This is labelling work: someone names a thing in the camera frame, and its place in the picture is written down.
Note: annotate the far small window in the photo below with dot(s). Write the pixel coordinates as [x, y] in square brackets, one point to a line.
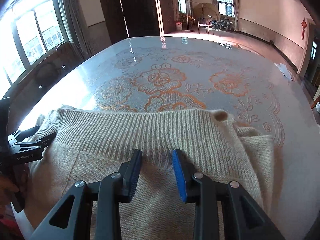
[228, 8]

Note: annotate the parked bicycle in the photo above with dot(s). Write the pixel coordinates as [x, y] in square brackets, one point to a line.
[222, 24]

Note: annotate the red white bucket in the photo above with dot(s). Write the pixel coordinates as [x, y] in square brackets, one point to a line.
[178, 26]

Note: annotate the red chinese knot decoration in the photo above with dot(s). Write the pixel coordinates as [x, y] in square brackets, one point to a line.
[304, 25]

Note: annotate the person's left hand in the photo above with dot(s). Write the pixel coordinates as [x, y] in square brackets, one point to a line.
[8, 188]

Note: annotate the dark armchair with cushion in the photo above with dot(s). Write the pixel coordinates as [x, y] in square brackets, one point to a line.
[56, 65]

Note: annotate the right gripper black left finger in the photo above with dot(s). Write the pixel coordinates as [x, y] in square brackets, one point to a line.
[70, 218]

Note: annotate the dark wooden wardrobe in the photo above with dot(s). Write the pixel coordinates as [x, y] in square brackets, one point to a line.
[137, 18]

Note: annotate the large round bamboo basket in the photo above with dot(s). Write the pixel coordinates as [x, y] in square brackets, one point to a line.
[205, 10]

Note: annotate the beige knitted sweater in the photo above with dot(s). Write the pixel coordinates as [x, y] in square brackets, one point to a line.
[91, 145]

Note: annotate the wooden chair by wall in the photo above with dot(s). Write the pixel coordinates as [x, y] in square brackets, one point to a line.
[187, 21]

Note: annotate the large window with frame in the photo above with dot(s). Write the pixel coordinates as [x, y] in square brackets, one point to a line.
[31, 30]

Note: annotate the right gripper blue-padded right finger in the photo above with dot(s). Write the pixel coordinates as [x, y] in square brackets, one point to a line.
[221, 210]

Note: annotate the metal frame chair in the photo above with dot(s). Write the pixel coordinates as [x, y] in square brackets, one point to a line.
[206, 23]

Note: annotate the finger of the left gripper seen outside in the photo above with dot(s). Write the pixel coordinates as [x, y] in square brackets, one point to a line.
[17, 143]

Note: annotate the white paper on table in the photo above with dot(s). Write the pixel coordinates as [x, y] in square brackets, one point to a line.
[283, 69]

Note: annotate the grey window curtain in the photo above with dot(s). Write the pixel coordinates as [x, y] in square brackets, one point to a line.
[76, 28]

